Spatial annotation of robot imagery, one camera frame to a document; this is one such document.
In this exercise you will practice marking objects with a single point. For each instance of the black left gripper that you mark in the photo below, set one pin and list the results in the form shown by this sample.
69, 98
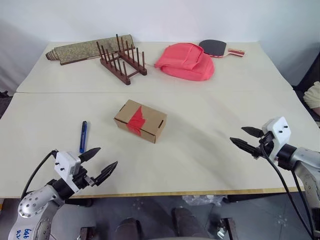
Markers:
81, 178

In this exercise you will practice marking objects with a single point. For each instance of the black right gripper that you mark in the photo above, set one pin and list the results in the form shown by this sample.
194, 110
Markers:
268, 141

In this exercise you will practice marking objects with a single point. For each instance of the blue pen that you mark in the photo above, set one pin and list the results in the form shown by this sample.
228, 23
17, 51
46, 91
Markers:
83, 137

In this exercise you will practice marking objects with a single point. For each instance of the cardboard box with red tape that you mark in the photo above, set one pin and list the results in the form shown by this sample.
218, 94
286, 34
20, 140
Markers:
150, 117

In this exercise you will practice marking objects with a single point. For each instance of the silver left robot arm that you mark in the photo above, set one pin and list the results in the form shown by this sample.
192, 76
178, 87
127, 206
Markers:
32, 205

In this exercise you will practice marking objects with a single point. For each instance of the person in cream clothing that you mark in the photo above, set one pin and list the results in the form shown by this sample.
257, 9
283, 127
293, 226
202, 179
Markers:
312, 96

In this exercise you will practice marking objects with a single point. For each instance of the clear crumpled plastic bag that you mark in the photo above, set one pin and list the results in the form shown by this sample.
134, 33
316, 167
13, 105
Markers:
202, 200

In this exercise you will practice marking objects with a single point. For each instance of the black chair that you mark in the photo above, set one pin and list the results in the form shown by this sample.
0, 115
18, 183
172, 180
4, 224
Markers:
310, 72

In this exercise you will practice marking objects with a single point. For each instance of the dark wooden peg rack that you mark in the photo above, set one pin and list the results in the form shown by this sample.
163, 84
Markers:
117, 73

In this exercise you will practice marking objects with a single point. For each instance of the black table tennis paddle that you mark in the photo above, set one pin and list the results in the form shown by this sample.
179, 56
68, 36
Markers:
213, 47

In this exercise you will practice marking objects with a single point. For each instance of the coral red fabric bag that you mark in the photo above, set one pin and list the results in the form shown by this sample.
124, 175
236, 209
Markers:
185, 62

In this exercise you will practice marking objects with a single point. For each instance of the black flat shelf plate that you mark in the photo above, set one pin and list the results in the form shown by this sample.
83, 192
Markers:
5, 102

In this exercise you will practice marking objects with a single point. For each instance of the rolled olive patterned mat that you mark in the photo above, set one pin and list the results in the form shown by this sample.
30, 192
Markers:
75, 51

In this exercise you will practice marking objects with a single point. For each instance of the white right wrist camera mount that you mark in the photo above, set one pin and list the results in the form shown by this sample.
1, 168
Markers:
280, 130

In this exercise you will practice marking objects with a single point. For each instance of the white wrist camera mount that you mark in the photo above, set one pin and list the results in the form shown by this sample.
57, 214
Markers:
280, 130
63, 162

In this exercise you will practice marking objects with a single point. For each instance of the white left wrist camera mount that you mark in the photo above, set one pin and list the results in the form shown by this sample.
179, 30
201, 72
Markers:
63, 162

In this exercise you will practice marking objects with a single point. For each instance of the black table frame bar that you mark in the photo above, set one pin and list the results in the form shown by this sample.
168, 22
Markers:
262, 196

